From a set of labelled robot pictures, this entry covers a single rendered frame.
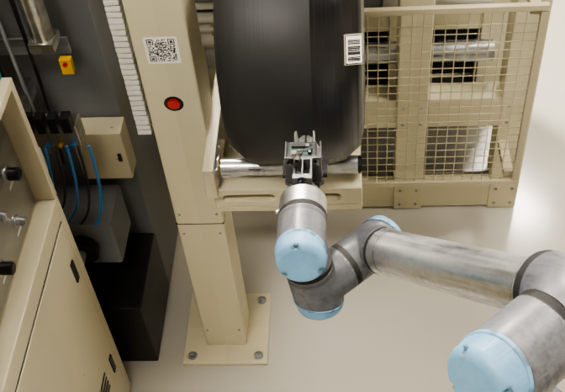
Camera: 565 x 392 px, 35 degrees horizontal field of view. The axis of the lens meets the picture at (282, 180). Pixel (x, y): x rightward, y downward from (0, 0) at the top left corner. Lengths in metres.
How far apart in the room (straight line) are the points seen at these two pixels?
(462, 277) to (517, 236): 1.78
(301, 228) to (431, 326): 1.42
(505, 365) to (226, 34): 0.93
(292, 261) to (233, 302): 1.15
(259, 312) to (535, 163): 1.19
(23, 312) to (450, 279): 0.97
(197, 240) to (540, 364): 1.46
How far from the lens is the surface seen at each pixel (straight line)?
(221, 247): 2.48
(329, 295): 1.64
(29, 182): 2.14
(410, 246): 1.54
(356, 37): 1.77
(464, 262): 1.41
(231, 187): 2.15
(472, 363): 1.15
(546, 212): 3.26
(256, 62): 1.76
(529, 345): 1.15
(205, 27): 2.45
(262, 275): 3.05
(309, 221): 1.57
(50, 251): 2.14
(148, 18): 1.94
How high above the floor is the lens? 2.45
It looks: 47 degrees down
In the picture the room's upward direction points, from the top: 6 degrees counter-clockwise
